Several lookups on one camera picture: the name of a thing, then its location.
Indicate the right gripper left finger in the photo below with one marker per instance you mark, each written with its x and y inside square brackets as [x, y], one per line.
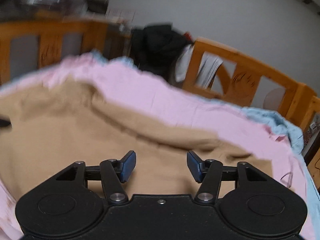
[114, 173]

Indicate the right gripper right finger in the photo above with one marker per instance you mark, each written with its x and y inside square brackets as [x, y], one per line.
[208, 173]

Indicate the tan coat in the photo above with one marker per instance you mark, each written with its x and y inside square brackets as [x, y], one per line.
[52, 128]

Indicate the pink bed sheet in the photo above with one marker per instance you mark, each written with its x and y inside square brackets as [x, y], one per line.
[51, 77]

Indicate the light blue blanket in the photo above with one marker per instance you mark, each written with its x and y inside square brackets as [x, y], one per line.
[292, 134]

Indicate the white quilted cloth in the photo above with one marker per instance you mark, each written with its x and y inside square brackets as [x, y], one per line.
[207, 69]

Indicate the black jacket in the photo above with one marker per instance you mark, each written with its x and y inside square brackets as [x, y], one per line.
[155, 48]

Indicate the dark bag on shelf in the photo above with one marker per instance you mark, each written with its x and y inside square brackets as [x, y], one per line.
[97, 6]

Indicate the wooden bed rail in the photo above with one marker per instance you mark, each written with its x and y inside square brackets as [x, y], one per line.
[299, 103]

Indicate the wooden bed headboard frame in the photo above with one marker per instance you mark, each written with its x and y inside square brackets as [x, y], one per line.
[50, 35]

